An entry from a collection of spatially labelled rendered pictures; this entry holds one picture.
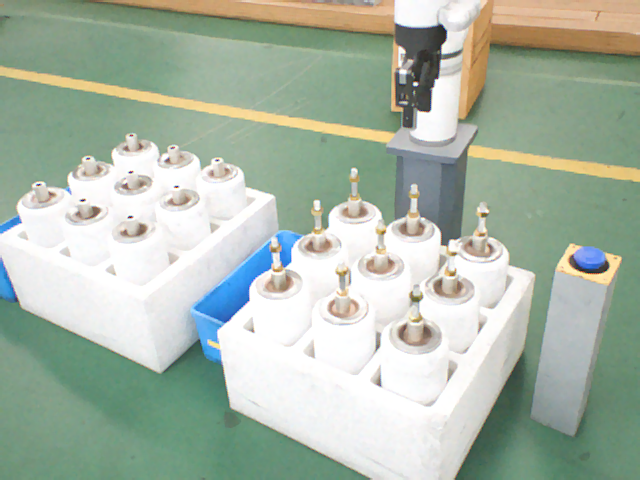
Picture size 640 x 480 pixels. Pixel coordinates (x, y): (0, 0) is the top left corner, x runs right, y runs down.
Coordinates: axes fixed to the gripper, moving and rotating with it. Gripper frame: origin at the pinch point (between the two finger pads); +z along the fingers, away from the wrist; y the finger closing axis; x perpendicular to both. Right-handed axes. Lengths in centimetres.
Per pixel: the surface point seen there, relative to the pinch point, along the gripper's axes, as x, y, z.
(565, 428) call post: 30, 11, 46
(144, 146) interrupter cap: -65, -8, 22
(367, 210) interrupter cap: -9.7, -2.7, 21.8
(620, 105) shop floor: 22, -121, 47
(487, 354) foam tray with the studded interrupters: 18.0, 16.4, 29.6
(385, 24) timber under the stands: -71, -163, 43
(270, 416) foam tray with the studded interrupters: -13, 30, 44
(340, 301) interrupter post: -2.2, 24.5, 19.8
